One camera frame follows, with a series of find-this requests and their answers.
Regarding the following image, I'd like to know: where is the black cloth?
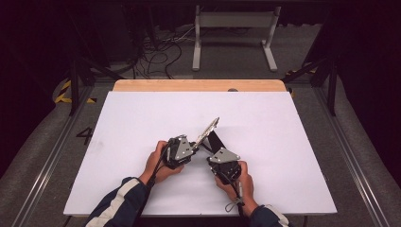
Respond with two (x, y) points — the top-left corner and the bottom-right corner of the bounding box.
(201, 130), (227, 155)

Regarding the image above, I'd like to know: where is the person's left hand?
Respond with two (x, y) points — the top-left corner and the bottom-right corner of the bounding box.
(139, 140), (185, 185)

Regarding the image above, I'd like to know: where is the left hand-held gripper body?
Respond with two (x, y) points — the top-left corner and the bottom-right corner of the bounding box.
(161, 134), (199, 170)

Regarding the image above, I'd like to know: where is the yellow black floor tape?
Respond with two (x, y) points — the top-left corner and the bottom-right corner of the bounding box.
(54, 79), (97, 105)
(285, 67), (316, 77)

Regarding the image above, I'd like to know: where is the tangle of black floor cables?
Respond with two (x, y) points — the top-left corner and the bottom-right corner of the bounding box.
(131, 26), (197, 79)

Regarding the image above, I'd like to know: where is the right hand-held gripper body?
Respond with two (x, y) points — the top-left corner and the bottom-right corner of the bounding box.
(206, 148), (243, 186)

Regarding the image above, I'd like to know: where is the white board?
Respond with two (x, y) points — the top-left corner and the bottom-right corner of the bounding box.
(63, 91), (338, 218)

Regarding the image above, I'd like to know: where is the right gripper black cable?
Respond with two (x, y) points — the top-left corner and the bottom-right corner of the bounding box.
(220, 174), (249, 218)

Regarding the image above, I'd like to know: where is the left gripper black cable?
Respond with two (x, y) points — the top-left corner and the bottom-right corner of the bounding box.
(135, 140), (174, 221)

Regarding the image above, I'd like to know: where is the black metal stand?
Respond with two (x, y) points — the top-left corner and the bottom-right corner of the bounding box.
(67, 56), (126, 116)
(282, 56), (340, 116)

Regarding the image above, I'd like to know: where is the aluminium floor rail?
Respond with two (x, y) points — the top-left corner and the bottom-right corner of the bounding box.
(311, 86), (392, 227)
(10, 84), (96, 227)

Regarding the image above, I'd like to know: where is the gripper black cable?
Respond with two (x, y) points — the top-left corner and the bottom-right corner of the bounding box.
(220, 174), (249, 218)
(135, 140), (174, 221)

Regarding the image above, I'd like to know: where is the person's right hand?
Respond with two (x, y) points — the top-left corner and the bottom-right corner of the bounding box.
(215, 160), (259, 218)

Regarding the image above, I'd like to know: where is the white metal table frame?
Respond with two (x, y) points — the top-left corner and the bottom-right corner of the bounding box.
(192, 5), (282, 73)

